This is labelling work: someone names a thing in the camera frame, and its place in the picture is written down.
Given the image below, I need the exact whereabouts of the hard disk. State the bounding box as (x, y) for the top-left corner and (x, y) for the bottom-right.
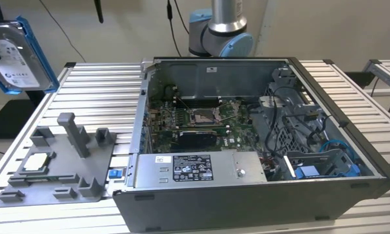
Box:
(0, 16), (62, 95)

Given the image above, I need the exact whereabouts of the blue disk carrier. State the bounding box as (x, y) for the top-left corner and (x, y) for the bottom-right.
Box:
(295, 165), (321, 179)

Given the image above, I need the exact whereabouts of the gray disk bay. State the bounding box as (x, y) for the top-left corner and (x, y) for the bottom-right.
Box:
(284, 148), (361, 180)

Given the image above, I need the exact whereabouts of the silver CPU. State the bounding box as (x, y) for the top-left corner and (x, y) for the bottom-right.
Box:
(23, 153), (50, 171)

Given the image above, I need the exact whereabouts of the green RAM stick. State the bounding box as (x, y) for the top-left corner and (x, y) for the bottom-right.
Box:
(10, 174), (76, 182)

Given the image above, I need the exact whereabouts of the gray parts rack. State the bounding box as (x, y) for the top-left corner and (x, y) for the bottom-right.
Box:
(0, 112), (118, 208)

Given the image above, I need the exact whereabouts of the black RAM slot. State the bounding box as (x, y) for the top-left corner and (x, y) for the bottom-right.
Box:
(155, 124), (231, 129)
(175, 97), (223, 102)
(155, 128), (231, 134)

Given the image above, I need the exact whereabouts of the silver power supply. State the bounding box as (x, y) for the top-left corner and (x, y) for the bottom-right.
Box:
(134, 151), (268, 189)

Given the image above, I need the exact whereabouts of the CPU socket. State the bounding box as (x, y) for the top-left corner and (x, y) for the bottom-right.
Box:
(191, 108), (222, 124)

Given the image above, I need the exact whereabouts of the metal locking lever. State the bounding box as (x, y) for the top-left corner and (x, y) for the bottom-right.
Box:
(215, 101), (238, 122)

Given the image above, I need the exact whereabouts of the green motherboard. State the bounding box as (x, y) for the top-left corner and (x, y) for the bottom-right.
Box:
(148, 97), (264, 154)

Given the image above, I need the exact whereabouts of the gray metal drive cage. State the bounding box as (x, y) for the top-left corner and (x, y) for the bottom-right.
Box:
(251, 81), (316, 156)

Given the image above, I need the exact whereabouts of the black open PC case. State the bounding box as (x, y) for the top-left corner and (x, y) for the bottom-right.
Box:
(112, 56), (390, 233)

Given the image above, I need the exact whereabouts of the black box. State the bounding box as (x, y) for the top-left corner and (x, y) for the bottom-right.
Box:
(344, 72), (377, 90)

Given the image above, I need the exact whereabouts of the slatted metal side table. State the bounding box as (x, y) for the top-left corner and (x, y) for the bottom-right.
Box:
(364, 59), (390, 95)

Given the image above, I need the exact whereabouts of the thin black cable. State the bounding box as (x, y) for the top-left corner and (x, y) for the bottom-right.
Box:
(39, 0), (87, 63)

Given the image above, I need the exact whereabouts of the thick black gripper cable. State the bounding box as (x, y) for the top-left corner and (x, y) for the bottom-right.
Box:
(94, 0), (104, 24)

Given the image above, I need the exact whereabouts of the black hanging cable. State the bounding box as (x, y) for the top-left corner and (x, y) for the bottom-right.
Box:
(167, 0), (184, 57)

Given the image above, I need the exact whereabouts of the long black wire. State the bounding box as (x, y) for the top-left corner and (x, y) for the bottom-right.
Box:
(266, 87), (313, 156)

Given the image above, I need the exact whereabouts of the short black wire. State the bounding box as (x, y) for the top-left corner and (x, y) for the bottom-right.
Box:
(307, 114), (333, 147)

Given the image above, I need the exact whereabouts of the blue wire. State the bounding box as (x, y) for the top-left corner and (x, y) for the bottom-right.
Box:
(321, 138), (355, 166)

